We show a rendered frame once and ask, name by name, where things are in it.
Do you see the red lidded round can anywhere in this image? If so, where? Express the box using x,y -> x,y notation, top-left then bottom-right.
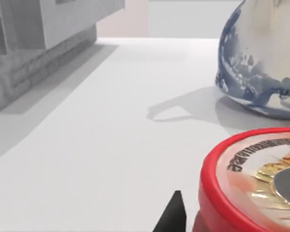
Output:
192,127 -> 290,232

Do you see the grey cabinet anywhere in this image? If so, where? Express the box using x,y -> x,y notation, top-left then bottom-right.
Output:
0,0 -> 125,113

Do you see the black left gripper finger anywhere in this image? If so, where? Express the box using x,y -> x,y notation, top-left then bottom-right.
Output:
151,190 -> 187,232

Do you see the blue and white teapot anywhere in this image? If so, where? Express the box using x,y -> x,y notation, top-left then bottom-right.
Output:
215,0 -> 290,120

